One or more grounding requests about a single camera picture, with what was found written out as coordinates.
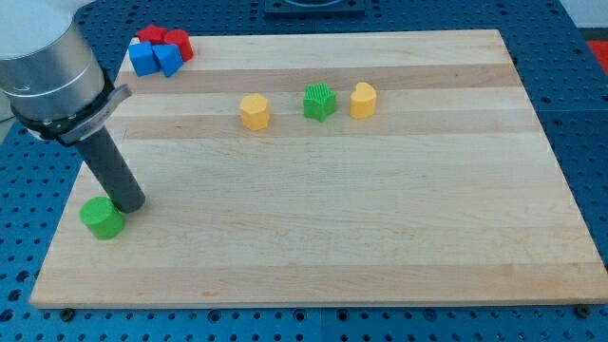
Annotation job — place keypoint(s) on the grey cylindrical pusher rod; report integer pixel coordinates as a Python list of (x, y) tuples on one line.
[(107, 164)]

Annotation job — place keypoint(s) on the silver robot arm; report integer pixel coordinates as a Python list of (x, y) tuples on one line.
[(57, 89)]

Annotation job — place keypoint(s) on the yellow hexagon block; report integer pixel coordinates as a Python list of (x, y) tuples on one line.
[(255, 112)]

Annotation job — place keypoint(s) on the green cylinder block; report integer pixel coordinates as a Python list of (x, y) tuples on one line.
[(102, 218)]

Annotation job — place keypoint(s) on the blue cube block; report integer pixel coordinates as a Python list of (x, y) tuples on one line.
[(143, 59)]

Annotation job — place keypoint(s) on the blue triangle block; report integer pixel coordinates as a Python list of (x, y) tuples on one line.
[(169, 59)]

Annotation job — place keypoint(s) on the red star block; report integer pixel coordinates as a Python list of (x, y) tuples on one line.
[(152, 34)]

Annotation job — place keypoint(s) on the red cylinder block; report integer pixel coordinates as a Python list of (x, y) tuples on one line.
[(181, 39)]

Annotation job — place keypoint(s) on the green star block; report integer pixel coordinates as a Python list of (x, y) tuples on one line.
[(319, 102)]

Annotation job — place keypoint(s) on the yellow heart block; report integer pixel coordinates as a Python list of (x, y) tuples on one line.
[(363, 101)]

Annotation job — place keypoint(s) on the wooden board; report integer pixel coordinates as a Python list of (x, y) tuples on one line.
[(449, 195)]

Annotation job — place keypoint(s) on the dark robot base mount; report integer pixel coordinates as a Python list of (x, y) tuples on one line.
[(297, 8)]

